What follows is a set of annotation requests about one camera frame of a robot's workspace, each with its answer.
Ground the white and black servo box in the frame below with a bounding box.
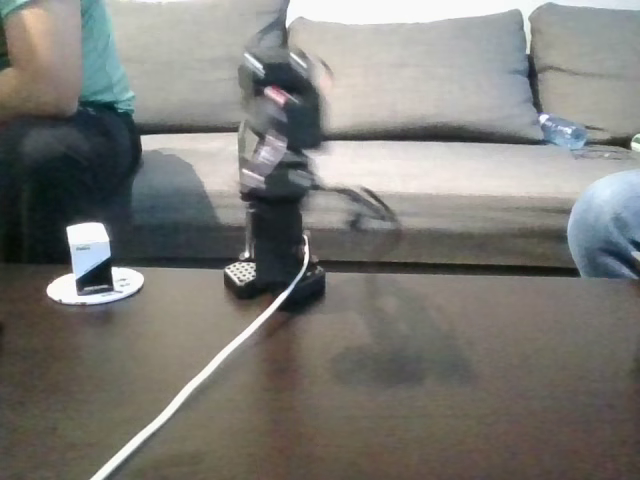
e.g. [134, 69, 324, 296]
[65, 222, 113, 296]

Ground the white cable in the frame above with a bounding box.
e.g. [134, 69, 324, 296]
[88, 233, 312, 480]

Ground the grey sofa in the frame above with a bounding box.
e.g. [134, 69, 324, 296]
[127, 130, 640, 275]

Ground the black camera cable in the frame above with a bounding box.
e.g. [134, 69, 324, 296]
[309, 177, 371, 201]

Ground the person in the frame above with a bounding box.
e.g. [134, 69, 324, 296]
[0, 0, 145, 266]
[566, 168, 640, 279]

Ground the clear plastic water bottle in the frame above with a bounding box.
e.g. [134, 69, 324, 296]
[536, 112, 589, 150]

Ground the grey sofa back cushion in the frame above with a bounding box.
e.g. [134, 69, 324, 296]
[285, 8, 545, 146]
[104, 0, 291, 135]
[528, 1, 640, 147]

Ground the round white coaster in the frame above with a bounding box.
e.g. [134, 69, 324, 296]
[46, 266, 147, 307]

